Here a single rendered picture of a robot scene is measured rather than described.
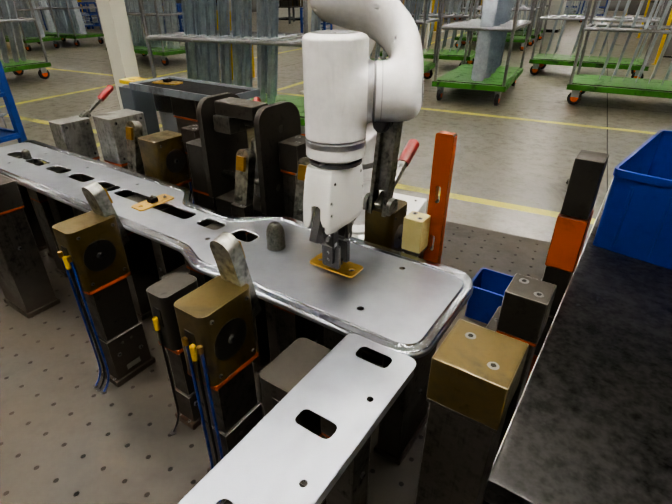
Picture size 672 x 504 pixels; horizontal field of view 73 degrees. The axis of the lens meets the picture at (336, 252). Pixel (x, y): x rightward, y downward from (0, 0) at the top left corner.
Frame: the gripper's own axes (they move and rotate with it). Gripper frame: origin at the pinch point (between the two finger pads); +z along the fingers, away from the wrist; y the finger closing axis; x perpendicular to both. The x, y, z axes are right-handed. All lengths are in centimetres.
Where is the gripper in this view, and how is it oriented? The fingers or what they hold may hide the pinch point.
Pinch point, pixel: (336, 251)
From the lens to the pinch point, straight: 72.6
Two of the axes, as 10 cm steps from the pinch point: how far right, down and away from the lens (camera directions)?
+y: -5.6, 4.1, -7.2
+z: 0.0, 8.7, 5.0
